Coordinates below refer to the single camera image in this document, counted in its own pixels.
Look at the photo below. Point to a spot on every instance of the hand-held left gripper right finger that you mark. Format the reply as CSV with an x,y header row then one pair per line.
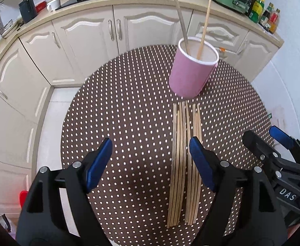
x,y
201,164

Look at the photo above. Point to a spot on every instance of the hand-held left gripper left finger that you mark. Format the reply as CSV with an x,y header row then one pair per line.
x,y
100,160

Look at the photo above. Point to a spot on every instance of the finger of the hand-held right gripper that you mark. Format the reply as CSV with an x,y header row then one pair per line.
x,y
257,143
280,135

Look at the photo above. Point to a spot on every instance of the row of wooden chopsticks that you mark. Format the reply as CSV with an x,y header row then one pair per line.
x,y
180,158

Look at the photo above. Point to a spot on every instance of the pink paper cup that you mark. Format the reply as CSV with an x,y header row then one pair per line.
x,y
191,76

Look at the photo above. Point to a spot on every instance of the brown polka dot tablecloth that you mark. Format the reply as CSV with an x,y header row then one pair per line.
x,y
127,107

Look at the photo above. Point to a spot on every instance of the red plastic object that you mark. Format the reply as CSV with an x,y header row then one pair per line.
x,y
23,198

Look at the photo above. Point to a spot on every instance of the red label bottle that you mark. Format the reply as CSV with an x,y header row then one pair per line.
x,y
274,20

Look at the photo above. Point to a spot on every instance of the dark sauce bottle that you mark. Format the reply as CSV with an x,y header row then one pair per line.
x,y
266,15

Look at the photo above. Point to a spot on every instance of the cream kitchen cabinets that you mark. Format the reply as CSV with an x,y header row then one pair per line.
x,y
88,38

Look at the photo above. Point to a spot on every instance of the green jar yellow lid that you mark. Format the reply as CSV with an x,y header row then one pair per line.
x,y
258,10

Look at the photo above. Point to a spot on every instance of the wooden chopstick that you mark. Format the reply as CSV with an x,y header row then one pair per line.
x,y
178,10
205,25

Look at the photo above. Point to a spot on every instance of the dark green oil bottle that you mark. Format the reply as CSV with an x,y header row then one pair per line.
x,y
252,3

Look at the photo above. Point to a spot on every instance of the beige countertop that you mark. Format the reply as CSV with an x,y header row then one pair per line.
x,y
88,6

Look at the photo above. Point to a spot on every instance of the metal dish rack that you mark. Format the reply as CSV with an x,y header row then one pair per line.
x,y
7,28

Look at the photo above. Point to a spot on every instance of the white mug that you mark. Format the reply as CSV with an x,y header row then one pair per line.
x,y
53,4

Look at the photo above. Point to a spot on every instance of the small red container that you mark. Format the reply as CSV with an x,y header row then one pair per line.
x,y
41,7

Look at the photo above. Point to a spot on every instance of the black box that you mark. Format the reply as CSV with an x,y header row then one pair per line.
x,y
27,9

